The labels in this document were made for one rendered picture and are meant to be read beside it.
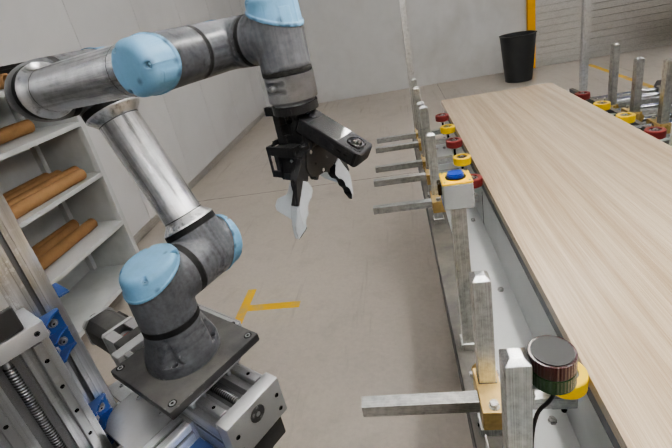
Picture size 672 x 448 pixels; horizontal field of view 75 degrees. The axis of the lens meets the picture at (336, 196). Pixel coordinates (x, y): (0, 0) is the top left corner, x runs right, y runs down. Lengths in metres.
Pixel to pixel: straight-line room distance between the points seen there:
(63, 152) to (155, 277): 2.73
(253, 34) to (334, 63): 7.60
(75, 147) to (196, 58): 2.88
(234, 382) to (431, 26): 7.56
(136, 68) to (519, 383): 0.64
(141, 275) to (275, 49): 0.48
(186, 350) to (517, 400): 0.60
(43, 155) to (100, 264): 0.91
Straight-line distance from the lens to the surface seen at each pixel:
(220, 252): 0.95
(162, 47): 0.61
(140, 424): 1.07
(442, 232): 1.87
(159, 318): 0.91
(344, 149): 0.63
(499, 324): 1.54
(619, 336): 1.13
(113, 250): 3.74
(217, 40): 0.67
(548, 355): 0.67
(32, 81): 0.87
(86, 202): 3.63
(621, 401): 1.01
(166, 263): 0.87
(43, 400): 1.02
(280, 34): 0.63
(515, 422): 0.74
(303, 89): 0.65
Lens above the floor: 1.64
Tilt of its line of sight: 23 degrees down
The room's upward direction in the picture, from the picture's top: 12 degrees counter-clockwise
